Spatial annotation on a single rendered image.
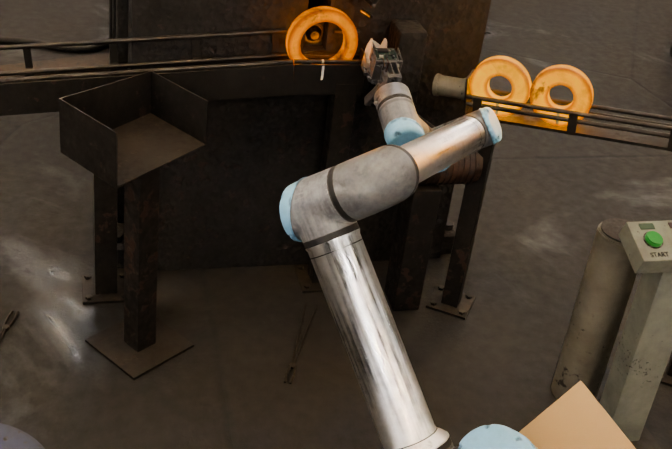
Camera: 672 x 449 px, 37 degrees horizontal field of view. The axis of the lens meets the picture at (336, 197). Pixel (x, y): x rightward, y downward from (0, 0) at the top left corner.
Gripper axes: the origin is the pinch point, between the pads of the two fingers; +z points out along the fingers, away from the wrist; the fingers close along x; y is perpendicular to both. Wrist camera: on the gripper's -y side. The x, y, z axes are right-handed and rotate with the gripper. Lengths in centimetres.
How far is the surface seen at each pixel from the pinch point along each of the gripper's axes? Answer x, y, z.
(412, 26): -11.1, 3.8, 3.7
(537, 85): -38.2, 5.3, -20.3
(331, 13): 11.7, 7.8, 3.3
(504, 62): -30.5, 7.3, -14.0
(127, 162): 64, -6, -34
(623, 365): -50, -26, -84
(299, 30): 19.6, 3.4, 1.7
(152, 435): 60, -54, -77
